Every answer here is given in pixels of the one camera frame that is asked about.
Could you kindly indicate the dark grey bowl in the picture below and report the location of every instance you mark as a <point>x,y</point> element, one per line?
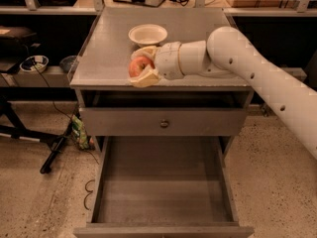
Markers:
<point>68,63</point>

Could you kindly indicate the white ceramic bowl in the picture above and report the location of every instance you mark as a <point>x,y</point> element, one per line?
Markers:
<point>147,35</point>

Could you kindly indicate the grey wooden drawer cabinet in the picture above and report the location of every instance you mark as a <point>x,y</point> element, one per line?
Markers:
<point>101,78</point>

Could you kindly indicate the black stand legs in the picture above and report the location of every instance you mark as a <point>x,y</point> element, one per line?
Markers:
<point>21,132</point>

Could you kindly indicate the open grey middle drawer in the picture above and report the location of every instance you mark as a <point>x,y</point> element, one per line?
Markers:
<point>162,187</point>

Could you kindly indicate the red apple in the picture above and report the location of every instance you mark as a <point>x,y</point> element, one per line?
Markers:
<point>138,64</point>

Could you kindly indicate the closed grey top drawer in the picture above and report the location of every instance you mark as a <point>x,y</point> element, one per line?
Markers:
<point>100,121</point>

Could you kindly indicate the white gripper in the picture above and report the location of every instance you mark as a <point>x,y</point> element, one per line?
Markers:
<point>167,60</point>

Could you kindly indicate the green snack bag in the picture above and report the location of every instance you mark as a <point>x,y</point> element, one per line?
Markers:
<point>79,133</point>

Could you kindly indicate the round metal drawer knob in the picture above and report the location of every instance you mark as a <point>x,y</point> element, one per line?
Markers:
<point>164,123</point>

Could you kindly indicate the white bowl with cable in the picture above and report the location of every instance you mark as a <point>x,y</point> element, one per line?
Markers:
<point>34,64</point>

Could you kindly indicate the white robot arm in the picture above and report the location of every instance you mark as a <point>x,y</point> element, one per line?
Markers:
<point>227,48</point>

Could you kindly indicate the grey metal shelf rack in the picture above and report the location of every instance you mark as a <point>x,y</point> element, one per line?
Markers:
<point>54,21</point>

